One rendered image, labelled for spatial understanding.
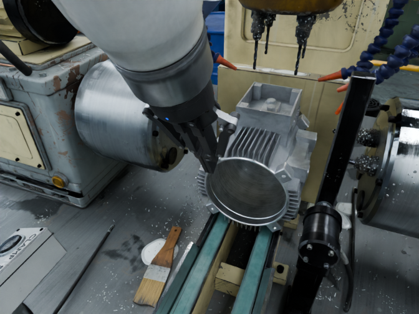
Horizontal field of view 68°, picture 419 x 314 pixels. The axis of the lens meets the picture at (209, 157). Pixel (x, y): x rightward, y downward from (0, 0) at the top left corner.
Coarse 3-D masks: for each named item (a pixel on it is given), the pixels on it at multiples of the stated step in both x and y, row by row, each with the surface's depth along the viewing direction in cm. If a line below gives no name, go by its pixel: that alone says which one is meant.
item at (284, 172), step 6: (300, 120) 63; (306, 120) 64; (300, 126) 64; (306, 126) 63; (276, 168) 51; (282, 168) 50; (288, 168) 50; (276, 174) 51; (282, 174) 50; (288, 174) 50; (282, 180) 51; (288, 180) 50; (210, 204) 61; (210, 210) 62; (216, 210) 61; (276, 222) 57; (282, 222) 58; (270, 228) 58; (276, 228) 58
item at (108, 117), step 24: (96, 72) 66; (96, 96) 64; (120, 96) 63; (96, 120) 65; (120, 120) 63; (144, 120) 61; (96, 144) 68; (120, 144) 65; (144, 144) 63; (168, 144) 69; (168, 168) 73
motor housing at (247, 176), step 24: (240, 144) 55; (264, 144) 52; (216, 168) 62; (240, 168) 71; (264, 168) 74; (216, 192) 62; (240, 192) 66; (264, 192) 67; (288, 192) 52; (240, 216) 62; (264, 216) 60; (288, 216) 55
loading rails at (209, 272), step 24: (216, 216) 65; (216, 240) 59; (264, 240) 59; (192, 264) 55; (216, 264) 60; (264, 264) 56; (168, 288) 50; (192, 288) 52; (216, 288) 63; (240, 288) 52; (264, 288) 50; (168, 312) 48; (192, 312) 50; (240, 312) 48; (264, 312) 47
